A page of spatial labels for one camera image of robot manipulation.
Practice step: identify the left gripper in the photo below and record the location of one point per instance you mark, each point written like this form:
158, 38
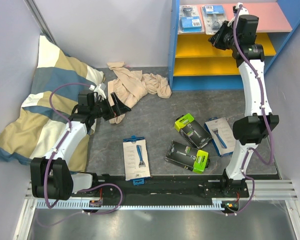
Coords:
118, 109

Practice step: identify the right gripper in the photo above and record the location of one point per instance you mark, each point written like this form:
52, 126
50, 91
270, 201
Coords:
215, 40

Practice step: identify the clear blister razor pack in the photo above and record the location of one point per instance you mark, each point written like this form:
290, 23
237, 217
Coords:
213, 18

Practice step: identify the blue blister razor pack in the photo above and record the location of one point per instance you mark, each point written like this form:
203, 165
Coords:
190, 20

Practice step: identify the white box blue razor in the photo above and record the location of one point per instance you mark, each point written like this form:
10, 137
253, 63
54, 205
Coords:
136, 162

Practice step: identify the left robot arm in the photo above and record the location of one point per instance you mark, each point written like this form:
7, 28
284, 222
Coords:
51, 177

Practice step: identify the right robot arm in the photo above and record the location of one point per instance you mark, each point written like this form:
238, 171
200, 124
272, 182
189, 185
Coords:
258, 121

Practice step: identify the blue shelf unit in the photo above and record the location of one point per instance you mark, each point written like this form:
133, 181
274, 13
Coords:
194, 64

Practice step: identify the beige cloth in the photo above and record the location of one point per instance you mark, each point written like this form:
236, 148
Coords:
132, 85

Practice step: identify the patchwork pillow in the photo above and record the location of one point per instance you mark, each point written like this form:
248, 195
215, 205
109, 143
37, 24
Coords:
57, 81

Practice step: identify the white razor box right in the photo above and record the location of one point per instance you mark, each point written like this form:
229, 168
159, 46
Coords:
222, 135

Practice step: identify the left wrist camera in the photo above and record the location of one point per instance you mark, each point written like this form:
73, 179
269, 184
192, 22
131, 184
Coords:
100, 90

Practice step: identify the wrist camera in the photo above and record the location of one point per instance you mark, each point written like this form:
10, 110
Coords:
100, 90
238, 10

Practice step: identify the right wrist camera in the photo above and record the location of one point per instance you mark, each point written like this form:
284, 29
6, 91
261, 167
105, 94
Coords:
238, 10

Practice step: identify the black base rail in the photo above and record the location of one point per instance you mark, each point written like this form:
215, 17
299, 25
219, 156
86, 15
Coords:
175, 189

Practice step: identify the slotted cable duct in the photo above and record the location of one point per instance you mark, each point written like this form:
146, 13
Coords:
85, 204

